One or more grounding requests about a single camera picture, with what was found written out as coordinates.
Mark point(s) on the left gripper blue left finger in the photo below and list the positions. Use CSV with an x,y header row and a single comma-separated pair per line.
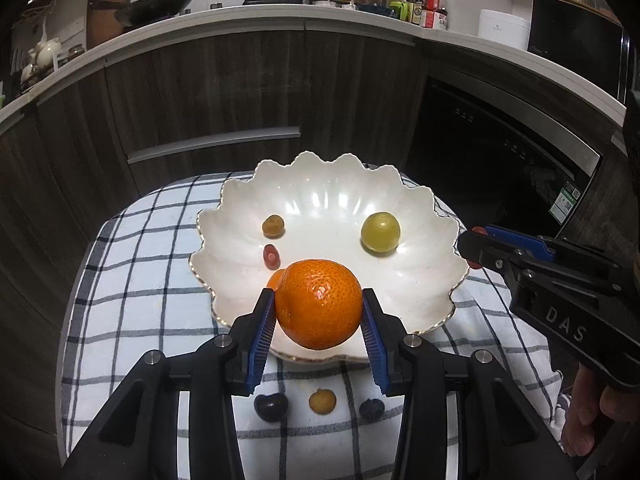
x,y
134,435

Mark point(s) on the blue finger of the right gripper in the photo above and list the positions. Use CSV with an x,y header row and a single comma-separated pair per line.
x,y
536,247
506,260

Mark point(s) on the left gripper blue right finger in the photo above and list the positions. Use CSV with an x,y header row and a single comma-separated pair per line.
x,y
500,435

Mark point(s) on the green yellow round fruit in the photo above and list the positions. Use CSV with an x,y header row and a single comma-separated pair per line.
x,y
380,233

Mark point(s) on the blueberry dark blue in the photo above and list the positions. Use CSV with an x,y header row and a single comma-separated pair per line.
x,y
372,410

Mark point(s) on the dark plum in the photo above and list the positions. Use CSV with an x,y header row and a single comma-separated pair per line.
x,y
271,407

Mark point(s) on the tan longan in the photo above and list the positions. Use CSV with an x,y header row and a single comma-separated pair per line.
x,y
273,227
322,401

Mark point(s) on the orange mandarin with stem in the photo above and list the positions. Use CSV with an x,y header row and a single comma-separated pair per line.
x,y
275,279

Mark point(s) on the red grape tomato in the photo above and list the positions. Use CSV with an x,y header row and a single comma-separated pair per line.
x,y
271,257
475,249

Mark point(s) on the person right hand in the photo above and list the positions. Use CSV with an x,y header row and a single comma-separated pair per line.
x,y
589,401

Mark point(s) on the black dishwasher front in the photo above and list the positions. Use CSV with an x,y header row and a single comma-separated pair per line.
x,y
495,159

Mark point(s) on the checkered white black cloth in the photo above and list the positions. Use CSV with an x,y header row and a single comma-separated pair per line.
x,y
136,292

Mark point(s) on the white scalloped ceramic bowl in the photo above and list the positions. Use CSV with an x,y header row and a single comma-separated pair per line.
x,y
323,205

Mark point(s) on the black microwave oven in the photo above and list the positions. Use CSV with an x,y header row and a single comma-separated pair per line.
x,y
584,42

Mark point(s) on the white rice cooker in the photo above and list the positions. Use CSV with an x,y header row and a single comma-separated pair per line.
x,y
504,28

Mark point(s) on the red label sauce bottle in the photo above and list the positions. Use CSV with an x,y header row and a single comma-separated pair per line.
x,y
432,13

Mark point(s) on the green container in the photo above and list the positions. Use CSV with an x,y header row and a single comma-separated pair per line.
x,y
401,10

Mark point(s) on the white teapot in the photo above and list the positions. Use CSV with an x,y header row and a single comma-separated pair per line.
x,y
43,54

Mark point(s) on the wooden cutting board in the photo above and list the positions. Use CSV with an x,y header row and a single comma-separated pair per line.
x,y
101,25

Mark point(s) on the black wok pan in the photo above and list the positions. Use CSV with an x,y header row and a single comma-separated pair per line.
x,y
141,12

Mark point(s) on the grey drawer handle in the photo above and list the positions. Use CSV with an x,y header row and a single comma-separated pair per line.
x,y
213,141

